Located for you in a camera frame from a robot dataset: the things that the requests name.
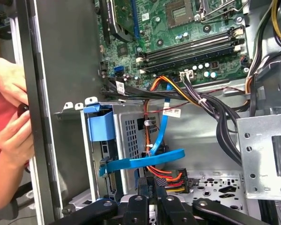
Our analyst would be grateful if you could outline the grey open PC case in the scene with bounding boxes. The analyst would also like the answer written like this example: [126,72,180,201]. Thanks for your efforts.
[15,0,281,225]

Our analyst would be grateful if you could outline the person's right hand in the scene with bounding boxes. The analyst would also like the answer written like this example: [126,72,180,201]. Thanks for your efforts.
[0,111,35,170]

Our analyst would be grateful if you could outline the green motherboard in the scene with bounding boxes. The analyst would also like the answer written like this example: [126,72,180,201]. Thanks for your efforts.
[97,0,251,90]

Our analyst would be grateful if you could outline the graphics card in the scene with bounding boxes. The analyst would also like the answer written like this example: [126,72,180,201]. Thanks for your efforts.
[100,0,137,45]

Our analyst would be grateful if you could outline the disk bay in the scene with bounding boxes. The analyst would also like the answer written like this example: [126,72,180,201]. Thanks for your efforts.
[54,97,128,204]

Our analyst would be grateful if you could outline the small round black tool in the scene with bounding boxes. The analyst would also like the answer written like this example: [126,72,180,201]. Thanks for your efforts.
[16,103,30,117]

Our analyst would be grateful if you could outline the multicolour main power wires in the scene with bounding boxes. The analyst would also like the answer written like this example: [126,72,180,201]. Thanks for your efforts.
[149,70,244,166]

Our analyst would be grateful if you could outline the silver metal drive cage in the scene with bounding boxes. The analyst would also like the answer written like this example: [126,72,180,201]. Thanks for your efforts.
[236,112,281,201]

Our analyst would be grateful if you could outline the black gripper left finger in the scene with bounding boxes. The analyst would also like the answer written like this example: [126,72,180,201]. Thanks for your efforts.
[48,177,148,225]

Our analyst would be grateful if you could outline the flat blue data wire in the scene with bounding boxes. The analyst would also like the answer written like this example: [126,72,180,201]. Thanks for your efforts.
[99,82,186,178]

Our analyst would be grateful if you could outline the person's left hand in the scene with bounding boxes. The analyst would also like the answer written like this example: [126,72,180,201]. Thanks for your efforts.
[0,53,30,106]

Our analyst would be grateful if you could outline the black chair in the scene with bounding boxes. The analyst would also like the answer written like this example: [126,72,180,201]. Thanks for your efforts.
[0,181,38,221]

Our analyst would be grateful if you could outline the hard disk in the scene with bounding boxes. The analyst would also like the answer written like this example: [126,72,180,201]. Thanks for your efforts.
[83,103,122,202]

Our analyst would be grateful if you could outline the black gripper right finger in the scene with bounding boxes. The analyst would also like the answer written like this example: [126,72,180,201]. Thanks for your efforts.
[153,178,272,225]

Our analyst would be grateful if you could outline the RAM slot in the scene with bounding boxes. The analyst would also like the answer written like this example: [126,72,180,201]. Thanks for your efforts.
[140,37,245,66]
[141,44,243,71]
[138,51,239,75]
[135,28,244,63]

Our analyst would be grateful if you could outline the black flat wire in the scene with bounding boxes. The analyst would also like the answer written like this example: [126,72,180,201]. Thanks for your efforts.
[100,75,192,101]

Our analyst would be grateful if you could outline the locking lever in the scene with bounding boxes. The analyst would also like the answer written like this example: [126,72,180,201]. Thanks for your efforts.
[199,7,245,24]

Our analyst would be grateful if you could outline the blue expansion slot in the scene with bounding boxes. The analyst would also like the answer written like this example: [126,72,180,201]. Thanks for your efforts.
[130,0,141,40]

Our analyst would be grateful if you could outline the CPU socket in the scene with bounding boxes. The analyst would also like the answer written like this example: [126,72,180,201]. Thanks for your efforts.
[165,0,196,30]

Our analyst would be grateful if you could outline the socket cover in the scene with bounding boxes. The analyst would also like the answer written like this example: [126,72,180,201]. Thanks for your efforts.
[195,0,243,19]

